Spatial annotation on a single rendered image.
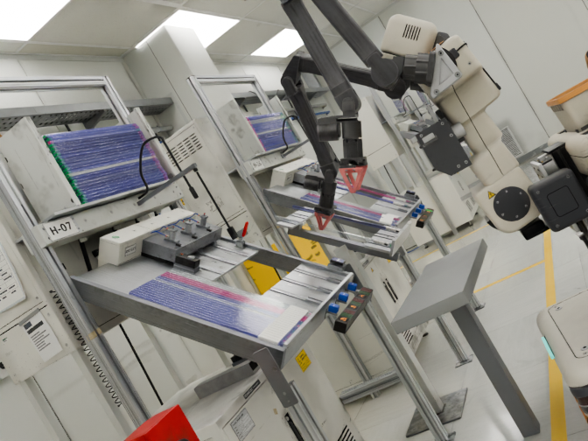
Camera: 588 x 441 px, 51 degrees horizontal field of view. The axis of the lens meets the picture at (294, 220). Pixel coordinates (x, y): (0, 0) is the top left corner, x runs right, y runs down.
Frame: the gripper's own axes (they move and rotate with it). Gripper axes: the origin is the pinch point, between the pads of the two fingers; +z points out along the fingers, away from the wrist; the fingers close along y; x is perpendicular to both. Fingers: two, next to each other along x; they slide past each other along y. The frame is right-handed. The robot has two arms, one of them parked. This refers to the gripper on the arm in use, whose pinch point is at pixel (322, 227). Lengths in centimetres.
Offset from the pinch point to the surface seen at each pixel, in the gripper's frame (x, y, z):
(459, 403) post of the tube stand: 68, -11, 61
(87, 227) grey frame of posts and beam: -56, 73, -3
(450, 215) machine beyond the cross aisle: 14, -414, 78
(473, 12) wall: -44, -720, -146
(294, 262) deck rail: -2.8, 19.1, 10.1
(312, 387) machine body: 16, 30, 52
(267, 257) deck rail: -14.0, 19.2, 11.4
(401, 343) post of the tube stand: 40, -9, 42
